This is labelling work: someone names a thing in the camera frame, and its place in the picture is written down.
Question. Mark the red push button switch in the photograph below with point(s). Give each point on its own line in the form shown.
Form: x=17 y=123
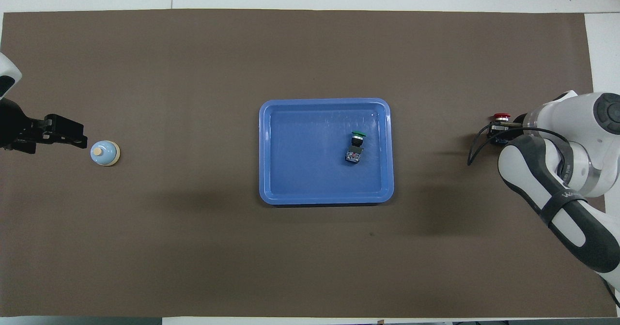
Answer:
x=501 y=116

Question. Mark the blue plastic tray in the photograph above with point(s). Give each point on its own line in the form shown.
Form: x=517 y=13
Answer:
x=300 y=160

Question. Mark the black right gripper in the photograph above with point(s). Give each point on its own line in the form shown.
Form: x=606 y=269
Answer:
x=514 y=131

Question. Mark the light blue desk bell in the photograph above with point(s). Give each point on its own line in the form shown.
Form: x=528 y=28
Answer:
x=107 y=154

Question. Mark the brown table mat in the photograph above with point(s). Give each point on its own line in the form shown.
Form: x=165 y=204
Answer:
x=193 y=242

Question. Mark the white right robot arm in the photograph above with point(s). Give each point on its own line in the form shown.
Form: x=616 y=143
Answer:
x=581 y=121

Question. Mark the green push button switch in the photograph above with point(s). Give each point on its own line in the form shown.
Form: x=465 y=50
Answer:
x=356 y=148

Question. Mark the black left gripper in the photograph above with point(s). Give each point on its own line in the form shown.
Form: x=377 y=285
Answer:
x=19 y=124

